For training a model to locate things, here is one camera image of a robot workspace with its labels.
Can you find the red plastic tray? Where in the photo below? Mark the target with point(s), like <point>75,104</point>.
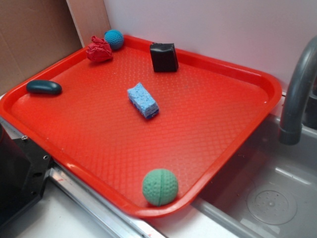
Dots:
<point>207,109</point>

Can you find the blue knitted ball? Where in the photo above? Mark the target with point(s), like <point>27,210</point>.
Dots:
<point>114,38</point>

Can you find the green dimpled ball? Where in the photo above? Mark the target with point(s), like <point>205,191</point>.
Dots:
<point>160,187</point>

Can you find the black robot mount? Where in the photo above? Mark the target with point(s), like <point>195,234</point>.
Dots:
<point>24,168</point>

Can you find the crumpled red cloth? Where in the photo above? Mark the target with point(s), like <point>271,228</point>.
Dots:
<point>99,50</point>

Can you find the grey faucet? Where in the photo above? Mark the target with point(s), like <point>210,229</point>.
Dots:
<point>300,105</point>

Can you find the brown cardboard panel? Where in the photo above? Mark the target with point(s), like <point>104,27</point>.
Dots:
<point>35,34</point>

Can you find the dark teal oval object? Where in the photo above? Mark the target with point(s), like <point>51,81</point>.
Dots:
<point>43,87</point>

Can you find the grey sink basin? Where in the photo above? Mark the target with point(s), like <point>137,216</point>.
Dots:
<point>266,189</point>

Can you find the blue sponge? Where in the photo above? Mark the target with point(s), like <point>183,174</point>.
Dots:
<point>143,101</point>

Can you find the black box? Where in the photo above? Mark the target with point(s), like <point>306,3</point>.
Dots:
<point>164,57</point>

